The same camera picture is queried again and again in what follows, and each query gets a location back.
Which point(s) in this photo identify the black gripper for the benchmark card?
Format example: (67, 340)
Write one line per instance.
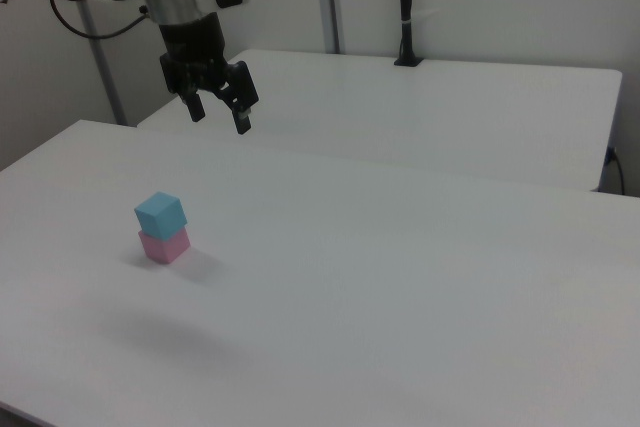
(192, 44)

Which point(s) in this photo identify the blue cube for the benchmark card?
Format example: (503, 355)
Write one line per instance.
(161, 216)

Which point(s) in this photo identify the pink cube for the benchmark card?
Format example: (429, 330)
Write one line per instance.
(167, 248)

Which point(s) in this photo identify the white side table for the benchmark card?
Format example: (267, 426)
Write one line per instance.
(425, 112)

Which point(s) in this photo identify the black pole with base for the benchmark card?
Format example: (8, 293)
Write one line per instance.
(406, 2)

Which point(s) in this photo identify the grey slanted frame post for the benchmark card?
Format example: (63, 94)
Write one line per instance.
(105, 72)

